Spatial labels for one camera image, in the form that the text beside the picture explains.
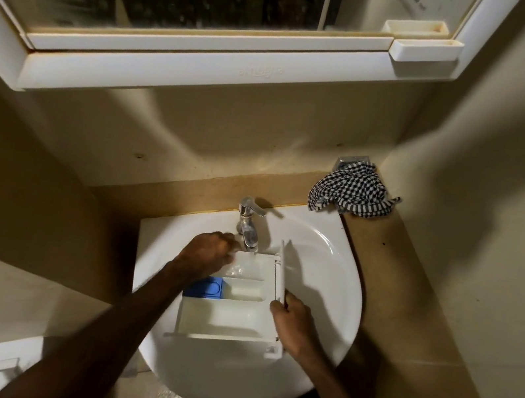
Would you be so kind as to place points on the person's right hand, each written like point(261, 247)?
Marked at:
point(294, 324)

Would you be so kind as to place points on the person's left hand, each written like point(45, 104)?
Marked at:
point(205, 254)

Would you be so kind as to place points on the white detergent drawer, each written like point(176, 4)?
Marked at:
point(223, 315)

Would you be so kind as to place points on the person's left forearm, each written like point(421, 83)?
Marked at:
point(93, 343)

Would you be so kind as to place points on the chrome sink faucet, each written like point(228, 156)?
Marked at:
point(248, 224)

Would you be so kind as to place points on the white ceramic sink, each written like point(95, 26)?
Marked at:
point(331, 268)

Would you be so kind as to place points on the black white checkered cloth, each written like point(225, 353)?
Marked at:
point(352, 186)

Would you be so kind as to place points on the chrome soap dish holder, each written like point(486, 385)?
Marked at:
point(351, 161)

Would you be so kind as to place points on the white mirror cabinet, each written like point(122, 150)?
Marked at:
point(213, 73)

